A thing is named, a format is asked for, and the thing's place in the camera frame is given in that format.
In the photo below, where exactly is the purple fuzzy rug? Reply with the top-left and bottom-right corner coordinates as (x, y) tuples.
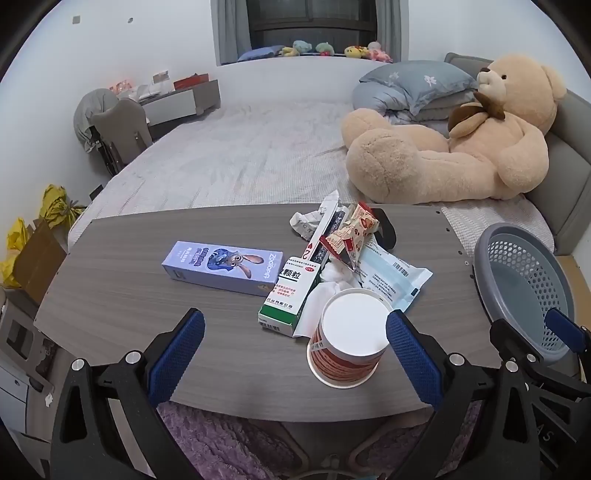
(157, 401), (481, 480)

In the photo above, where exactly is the red and white snack packet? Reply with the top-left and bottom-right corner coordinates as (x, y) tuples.
(320, 202), (380, 271)

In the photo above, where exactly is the grey-blue floral pillow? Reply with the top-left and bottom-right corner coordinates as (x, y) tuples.
(359, 60), (478, 116)

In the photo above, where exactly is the blue and white wipes packet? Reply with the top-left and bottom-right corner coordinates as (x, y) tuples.
(358, 242), (434, 311)

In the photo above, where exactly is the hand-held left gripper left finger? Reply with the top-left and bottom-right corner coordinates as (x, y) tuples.
(50, 308), (206, 480)

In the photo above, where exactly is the grey perforated plastic basket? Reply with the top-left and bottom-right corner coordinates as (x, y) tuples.
(473, 222), (575, 367)

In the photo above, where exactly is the bed with grey sheet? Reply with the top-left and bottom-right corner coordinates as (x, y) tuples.
(67, 99), (555, 259)

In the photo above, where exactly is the white tissue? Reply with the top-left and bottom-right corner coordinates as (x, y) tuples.
(295, 263), (365, 340)

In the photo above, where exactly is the green and white medicine box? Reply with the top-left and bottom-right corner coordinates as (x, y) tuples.
(257, 256), (331, 337)

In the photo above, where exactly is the dark window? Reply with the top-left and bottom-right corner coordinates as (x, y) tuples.
(247, 0), (377, 47)

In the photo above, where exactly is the crumpled white paper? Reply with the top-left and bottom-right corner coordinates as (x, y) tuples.
(289, 191), (342, 241)

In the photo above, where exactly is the large beige teddy bear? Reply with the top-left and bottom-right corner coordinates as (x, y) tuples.
(341, 53), (568, 204)

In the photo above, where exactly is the blue cushion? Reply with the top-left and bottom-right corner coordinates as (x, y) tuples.
(237, 45), (287, 62)

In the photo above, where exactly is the white and grey desk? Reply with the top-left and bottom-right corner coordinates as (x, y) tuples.
(139, 79), (221, 127)

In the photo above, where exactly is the grey curtain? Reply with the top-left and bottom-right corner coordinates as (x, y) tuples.
(375, 0), (402, 63)
(211, 0), (252, 65)

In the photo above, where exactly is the white waffle blanket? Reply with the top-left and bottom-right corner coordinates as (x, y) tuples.
(441, 200), (555, 256)

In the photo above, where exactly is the purple rabbit print box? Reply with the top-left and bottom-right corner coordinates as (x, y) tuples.
(161, 240), (283, 297)

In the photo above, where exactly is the white cabinet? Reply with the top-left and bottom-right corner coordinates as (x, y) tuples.
(0, 286), (56, 444)

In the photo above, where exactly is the red and white paper cup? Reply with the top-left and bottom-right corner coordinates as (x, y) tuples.
(307, 288), (393, 387)

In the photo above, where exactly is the orange-red box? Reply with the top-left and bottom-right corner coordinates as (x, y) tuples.
(173, 74), (211, 89)

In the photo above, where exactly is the folded grey-blue duvet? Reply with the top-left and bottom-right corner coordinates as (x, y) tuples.
(352, 85), (481, 125)

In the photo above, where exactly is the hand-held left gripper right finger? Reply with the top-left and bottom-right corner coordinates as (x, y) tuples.
(385, 309), (541, 480)

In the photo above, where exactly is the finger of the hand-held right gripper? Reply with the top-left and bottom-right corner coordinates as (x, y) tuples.
(544, 308), (591, 370)
(489, 318), (546, 374)

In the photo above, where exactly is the yellow plastic bag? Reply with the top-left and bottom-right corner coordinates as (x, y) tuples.
(0, 217), (31, 289)
(39, 185), (86, 229)

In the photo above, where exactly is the nightstand with wooden top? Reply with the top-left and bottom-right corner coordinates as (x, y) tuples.
(554, 253), (591, 333)

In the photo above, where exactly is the grey chair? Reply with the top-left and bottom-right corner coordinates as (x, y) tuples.
(90, 98), (154, 176)

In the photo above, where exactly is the cardboard box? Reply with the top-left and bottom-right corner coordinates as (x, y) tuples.
(14, 219), (68, 305)

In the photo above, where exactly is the grey cloth on chair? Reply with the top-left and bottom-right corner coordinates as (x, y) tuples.
(73, 89), (118, 153)

